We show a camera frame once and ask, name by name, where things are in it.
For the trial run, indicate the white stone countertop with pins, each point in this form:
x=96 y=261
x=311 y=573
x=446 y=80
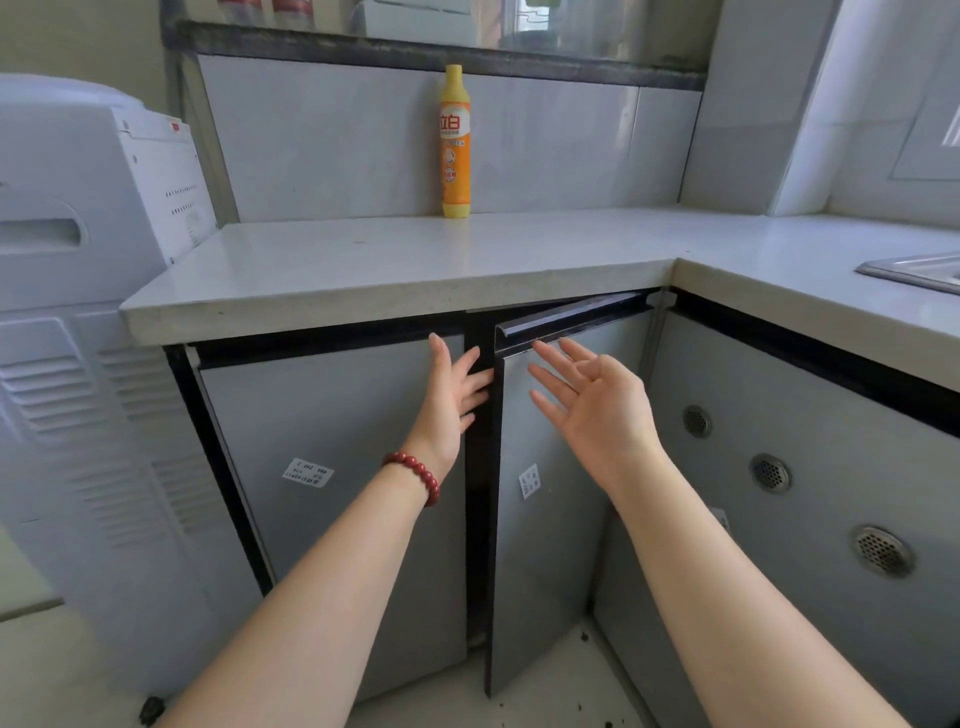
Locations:
x=450 y=255

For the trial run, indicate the person's left forearm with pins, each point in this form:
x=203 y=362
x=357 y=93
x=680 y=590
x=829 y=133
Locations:
x=315 y=615

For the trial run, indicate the grey metal glass frame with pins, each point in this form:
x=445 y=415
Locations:
x=202 y=135

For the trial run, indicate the grey cabinet door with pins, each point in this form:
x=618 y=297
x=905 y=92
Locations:
x=337 y=540
x=555 y=570

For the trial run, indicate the yellow dish soap bottle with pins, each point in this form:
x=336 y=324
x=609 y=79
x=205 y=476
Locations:
x=455 y=157

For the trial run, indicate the white water dispenser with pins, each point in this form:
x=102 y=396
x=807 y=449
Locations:
x=90 y=375

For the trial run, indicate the person's right hand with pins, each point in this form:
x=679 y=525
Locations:
x=607 y=420

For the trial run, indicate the steel sink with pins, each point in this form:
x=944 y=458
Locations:
x=915 y=271

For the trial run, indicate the dark stone ledge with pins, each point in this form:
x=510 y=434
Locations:
x=420 y=52

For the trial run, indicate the person's left hand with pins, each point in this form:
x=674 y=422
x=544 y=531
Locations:
x=442 y=420

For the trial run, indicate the round metal vent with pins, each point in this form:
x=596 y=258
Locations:
x=697 y=421
x=883 y=551
x=770 y=473

